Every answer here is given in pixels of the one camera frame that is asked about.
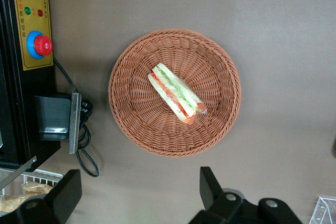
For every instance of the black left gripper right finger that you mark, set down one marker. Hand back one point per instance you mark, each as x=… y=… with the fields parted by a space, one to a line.
x=225 y=205

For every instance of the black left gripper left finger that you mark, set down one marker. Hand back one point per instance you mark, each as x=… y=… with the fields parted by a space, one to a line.
x=61 y=195

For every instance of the vegetable sandwich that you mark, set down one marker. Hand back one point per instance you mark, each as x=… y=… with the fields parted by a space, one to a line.
x=174 y=93

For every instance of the brown wicker basket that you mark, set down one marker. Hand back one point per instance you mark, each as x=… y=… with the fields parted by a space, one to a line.
x=210 y=129

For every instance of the rice cracker snack pack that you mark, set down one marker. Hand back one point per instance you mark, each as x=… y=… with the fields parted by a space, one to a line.
x=11 y=203
x=36 y=188

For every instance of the clear acrylic bottle rack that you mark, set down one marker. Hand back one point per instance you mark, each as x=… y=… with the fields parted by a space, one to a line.
x=324 y=211

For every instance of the black sealing machine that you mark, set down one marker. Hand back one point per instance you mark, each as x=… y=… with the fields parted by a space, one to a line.
x=13 y=90

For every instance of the red emergency stop button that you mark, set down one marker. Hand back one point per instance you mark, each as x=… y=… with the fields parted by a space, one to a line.
x=42 y=45

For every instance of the red indicator light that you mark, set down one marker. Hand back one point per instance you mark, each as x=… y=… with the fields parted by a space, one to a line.
x=40 y=13

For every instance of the green indicator light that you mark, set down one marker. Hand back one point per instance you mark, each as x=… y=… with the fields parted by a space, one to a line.
x=27 y=10

